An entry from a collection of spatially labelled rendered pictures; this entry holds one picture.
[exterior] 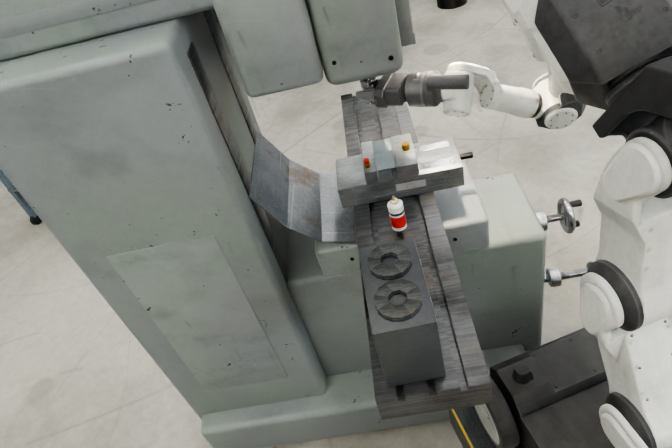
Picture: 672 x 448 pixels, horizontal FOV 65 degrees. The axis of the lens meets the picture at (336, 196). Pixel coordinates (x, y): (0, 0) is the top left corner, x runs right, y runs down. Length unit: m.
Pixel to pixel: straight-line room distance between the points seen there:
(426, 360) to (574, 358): 0.59
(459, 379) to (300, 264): 0.72
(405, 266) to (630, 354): 0.49
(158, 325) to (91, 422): 1.02
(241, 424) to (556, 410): 1.09
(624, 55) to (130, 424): 2.25
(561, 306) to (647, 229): 1.44
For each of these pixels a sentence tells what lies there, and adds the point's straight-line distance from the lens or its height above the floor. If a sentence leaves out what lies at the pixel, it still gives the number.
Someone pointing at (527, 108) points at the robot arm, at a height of 1.15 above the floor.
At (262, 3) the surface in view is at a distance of 1.18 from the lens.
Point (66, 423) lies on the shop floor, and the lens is 2.74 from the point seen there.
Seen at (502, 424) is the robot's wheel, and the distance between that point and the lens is 1.50.
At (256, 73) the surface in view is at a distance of 1.25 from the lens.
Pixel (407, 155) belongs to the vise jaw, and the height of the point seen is 1.04.
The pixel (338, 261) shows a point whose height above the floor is 0.80.
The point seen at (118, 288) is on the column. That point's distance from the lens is 1.62.
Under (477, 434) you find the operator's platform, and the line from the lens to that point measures 1.67.
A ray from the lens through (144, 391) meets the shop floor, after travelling 2.61.
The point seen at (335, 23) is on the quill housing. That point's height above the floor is 1.47.
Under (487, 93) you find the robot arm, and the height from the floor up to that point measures 1.20.
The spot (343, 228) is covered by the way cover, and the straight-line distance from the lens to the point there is 1.55.
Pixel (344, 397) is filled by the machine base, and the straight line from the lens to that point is 2.00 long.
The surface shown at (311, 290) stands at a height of 0.69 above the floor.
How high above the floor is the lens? 1.92
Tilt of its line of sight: 39 degrees down
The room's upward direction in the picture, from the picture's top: 16 degrees counter-clockwise
